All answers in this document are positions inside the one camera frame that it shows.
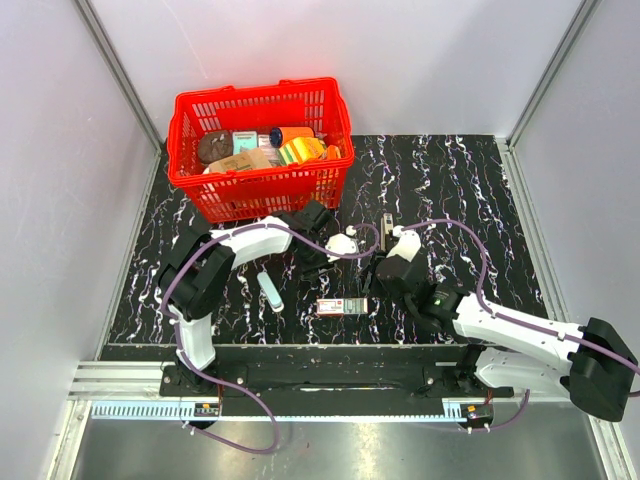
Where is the light blue stapler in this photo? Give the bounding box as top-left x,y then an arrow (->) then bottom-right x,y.
257,272 -> 284,313

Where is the yellow green striped box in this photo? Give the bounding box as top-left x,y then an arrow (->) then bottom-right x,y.
279,137 -> 327,165

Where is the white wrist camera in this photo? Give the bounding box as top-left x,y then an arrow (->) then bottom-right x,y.
325,225 -> 359,263
386,225 -> 422,262

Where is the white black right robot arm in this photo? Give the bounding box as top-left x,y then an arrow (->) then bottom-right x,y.
362,254 -> 639,422

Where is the orange snack packet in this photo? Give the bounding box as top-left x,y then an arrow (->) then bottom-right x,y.
323,145 -> 342,160

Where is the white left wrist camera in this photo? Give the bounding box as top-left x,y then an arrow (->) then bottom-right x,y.
325,225 -> 359,263

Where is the teal white small box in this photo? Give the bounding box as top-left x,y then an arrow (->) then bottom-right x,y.
232,131 -> 258,155

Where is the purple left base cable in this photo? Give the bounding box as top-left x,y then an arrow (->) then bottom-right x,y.
184,379 -> 281,455

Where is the red white staple box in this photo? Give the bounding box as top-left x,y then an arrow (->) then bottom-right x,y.
316,298 -> 368,316

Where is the orange bottle blue cap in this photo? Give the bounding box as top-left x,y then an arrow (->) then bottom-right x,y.
269,126 -> 315,148

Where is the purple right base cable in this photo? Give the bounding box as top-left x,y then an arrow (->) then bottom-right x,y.
469,389 -> 531,432

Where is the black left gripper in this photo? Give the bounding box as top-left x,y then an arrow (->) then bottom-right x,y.
294,235 -> 339,283

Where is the grey metal stapler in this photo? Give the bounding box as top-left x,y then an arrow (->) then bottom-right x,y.
380,212 -> 394,252

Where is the red plastic shopping basket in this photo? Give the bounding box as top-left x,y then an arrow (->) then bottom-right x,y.
167,77 -> 355,223

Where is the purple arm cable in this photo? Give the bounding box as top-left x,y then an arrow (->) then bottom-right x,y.
160,222 -> 380,386
399,218 -> 640,376

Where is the brown cardboard box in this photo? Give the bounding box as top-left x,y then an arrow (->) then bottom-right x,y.
204,148 -> 272,174

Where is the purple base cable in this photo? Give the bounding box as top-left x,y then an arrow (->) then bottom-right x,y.
469,389 -> 531,432
184,379 -> 281,455

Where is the brown round cookie pack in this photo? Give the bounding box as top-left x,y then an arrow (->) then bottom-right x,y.
197,130 -> 233,166

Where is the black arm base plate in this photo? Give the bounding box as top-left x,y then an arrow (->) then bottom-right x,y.
158,344 -> 515,401

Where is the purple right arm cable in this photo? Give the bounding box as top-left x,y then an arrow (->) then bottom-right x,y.
399,218 -> 640,376

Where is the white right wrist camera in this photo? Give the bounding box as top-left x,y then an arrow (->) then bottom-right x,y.
386,225 -> 422,262

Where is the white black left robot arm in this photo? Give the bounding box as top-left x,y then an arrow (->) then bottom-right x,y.
158,200 -> 333,396

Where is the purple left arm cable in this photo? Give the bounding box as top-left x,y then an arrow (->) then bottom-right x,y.
160,222 -> 380,386

